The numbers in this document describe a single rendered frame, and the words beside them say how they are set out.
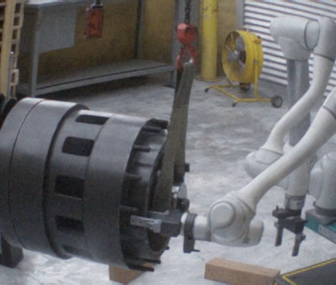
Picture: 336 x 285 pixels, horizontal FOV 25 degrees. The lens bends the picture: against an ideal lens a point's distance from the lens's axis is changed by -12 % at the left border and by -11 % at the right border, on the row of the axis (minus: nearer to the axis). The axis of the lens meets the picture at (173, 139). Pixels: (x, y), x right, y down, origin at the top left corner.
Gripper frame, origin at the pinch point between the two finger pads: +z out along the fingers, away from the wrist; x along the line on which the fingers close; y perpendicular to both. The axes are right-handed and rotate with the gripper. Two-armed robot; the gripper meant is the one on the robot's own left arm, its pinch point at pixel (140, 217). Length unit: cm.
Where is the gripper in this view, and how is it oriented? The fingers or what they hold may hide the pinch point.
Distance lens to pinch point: 247.9
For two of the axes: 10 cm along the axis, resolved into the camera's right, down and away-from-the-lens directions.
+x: -2.8, 2.1, -9.4
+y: 0.6, -9.7, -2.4
